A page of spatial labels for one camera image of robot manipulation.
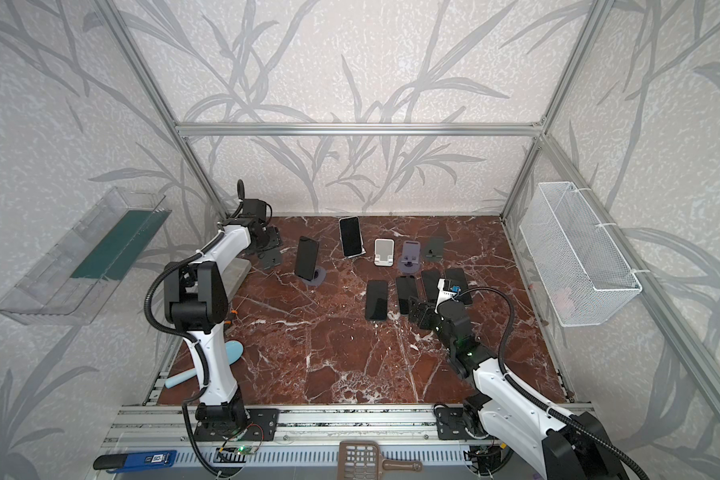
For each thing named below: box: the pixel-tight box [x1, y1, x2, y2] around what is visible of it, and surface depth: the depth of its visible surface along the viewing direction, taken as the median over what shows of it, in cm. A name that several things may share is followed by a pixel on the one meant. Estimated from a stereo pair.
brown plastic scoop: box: [338, 441, 423, 480], surface depth 70 cm
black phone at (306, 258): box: [294, 236, 320, 281], surface depth 97 cm
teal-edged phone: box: [396, 275, 418, 315], surface depth 102 cm
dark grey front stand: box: [424, 236, 445, 262], surface depth 109 cm
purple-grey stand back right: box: [398, 240, 421, 273], surface depth 104 cm
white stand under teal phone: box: [374, 238, 395, 267], surface depth 107 cm
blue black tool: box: [93, 450, 178, 473], surface depth 68 cm
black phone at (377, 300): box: [366, 280, 388, 321], surface depth 101 cm
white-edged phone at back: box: [339, 216, 367, 259], surface depth 106 cm
